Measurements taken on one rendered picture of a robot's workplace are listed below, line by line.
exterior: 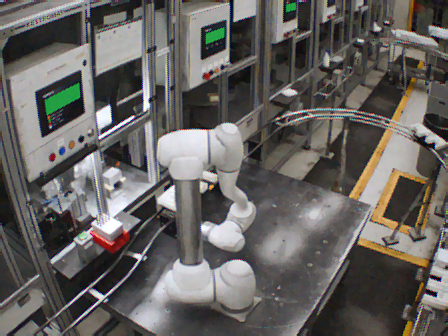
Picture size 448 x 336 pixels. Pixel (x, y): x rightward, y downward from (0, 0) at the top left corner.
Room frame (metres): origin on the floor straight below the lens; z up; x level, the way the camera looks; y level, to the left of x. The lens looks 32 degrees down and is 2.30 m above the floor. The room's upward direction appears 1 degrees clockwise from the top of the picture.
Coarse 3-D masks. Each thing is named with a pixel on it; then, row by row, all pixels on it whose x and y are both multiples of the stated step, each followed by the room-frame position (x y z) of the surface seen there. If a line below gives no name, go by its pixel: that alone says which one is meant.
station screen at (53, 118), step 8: (80, 80) 1.60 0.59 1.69; (64, 88) 1.52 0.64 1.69; (80, 88) 1.59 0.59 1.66; (48, 96) 1.45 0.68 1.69; (80, 96) 1.59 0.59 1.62; (72, 104) 1.55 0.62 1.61; (80, 104) 1.59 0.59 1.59; (56, 112) 1.47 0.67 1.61; (64, 112) 1.51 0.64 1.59; (72, 112) 1.55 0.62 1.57; (80, 112) 1.58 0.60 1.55; (48, 120) 1.43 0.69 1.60; (56, 120) 1.47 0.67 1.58; (64, 120) 1.50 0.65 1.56; (48, 128) 1.43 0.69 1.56
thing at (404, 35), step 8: (392, 32) 6.38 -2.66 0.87; (400, 32) 6.23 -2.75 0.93; (408, 32) 6.50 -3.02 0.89; (408, 40) 6.07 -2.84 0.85; (416, 40) 6.04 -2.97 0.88; (424, 40) 6.17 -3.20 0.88; (432, 40) 6.16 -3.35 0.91; (392, 64) 6.13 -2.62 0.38; (392, 72) 6.12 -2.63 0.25; (408, 72) 6.20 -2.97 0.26; (424, 80) 5.98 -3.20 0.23; (432, 80) 5.94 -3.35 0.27
